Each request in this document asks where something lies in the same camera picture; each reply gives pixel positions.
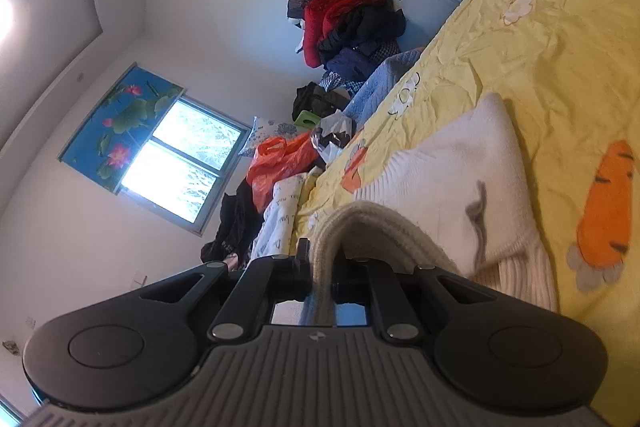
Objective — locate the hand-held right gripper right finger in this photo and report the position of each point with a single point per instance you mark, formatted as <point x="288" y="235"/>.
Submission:
<point x="350" y="284"/>

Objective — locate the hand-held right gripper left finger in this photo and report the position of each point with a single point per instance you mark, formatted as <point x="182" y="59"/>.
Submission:
<point x="295" y="279"/>

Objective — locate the white knit sweater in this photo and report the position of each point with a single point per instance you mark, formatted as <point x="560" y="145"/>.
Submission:
<point x="450" y="167"/>

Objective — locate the pale pink cloth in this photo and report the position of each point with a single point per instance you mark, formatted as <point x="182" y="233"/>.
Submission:
<point x="232" y="263"/>

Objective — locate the white script print quilt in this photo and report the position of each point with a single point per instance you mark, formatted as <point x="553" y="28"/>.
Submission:
<point x="285" y="212"/>

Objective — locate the black garment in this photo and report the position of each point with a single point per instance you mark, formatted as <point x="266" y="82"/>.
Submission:
<point x="235" y="227"/>

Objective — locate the orange plastic bag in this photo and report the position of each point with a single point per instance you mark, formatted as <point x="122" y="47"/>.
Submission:
<point x="280" y="162"/>

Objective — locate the black and white plastic bag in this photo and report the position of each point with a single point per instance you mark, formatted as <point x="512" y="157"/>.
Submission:
<point x="332" y="137"/>

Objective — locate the floral white cloth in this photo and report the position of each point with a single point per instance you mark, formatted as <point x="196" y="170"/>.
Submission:
<point x="267" y="134"/>

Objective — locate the green plastic object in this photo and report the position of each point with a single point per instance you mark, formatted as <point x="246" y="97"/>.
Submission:
<point x="306" y="119"/>

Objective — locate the window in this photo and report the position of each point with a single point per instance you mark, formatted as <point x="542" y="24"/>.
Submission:
<point x="185" y="162"/>

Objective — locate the dark olive bag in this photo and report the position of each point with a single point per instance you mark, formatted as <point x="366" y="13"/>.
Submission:
<point x="320" y="99"/>

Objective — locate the light blue knit garment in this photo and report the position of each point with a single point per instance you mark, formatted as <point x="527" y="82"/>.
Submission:
<point x="385" y="82"/>

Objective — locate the navy garment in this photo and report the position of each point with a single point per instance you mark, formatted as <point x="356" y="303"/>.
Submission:
<point x="350" y="62"/>

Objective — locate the blue floral roller blind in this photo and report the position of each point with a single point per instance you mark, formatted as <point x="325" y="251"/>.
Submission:
<point x="125" y="117"/>

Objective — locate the red garment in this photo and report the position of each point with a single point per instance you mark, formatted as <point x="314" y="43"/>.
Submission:
<point x="330" y="19"/>

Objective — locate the yellow carrot print blanket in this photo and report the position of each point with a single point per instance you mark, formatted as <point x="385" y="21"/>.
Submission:
<point x="550" y="57"/>

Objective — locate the white wall socket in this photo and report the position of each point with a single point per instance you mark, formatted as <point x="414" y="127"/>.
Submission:
<point x="141" y="279"/>
<point x="30" y="322"/>

